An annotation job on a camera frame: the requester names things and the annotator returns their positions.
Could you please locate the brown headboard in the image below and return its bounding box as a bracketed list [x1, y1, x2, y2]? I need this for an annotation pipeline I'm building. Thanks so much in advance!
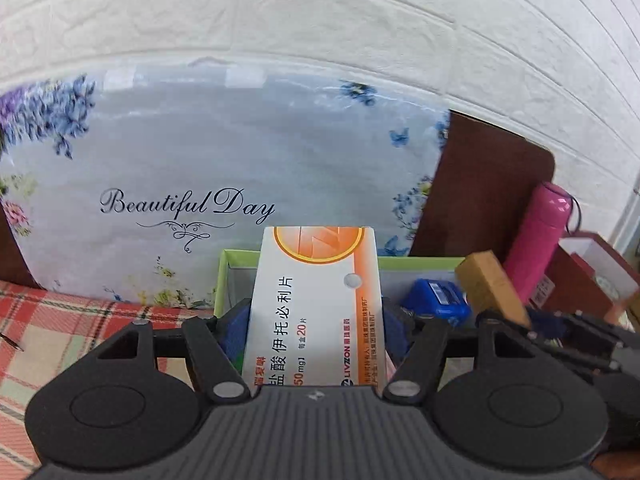
[0, 109, 557, 291]

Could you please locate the pink thermos bottle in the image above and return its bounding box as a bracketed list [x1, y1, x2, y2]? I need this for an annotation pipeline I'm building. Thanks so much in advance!
[501, 182, 577, 307]

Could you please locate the small blue box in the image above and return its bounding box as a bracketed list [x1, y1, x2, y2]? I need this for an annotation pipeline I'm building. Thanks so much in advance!
[400, 279, 473, 328]

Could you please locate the floral plastic bedding bag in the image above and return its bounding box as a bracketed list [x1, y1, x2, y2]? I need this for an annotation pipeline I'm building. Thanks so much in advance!
[0, 56, 453, 311]

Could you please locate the small tan cardboard box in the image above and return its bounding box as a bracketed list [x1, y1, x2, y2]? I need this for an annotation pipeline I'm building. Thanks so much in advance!
[455, 251, 532, 328]

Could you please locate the plaid bed sheet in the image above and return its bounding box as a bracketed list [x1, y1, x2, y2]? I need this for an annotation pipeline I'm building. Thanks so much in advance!
[0, 280, 223, 480]

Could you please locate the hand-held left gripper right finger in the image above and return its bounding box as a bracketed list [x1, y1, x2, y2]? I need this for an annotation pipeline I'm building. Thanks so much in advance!
[381, 296, 551, 404]

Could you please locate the light green cardboard box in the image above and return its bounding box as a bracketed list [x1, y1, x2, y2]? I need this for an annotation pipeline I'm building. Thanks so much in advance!
[214, 248, 471, 361]

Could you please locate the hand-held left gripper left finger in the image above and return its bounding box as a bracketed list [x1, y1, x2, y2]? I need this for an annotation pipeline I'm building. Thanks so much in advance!
[95, 298, 253, 404]

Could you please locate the white and orange medicine box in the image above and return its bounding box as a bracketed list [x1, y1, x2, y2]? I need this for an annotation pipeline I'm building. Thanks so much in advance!
[241, 226, 387, 390]

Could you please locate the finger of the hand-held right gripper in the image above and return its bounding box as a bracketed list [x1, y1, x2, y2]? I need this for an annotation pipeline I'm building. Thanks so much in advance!
[527, 309, 640, 376]

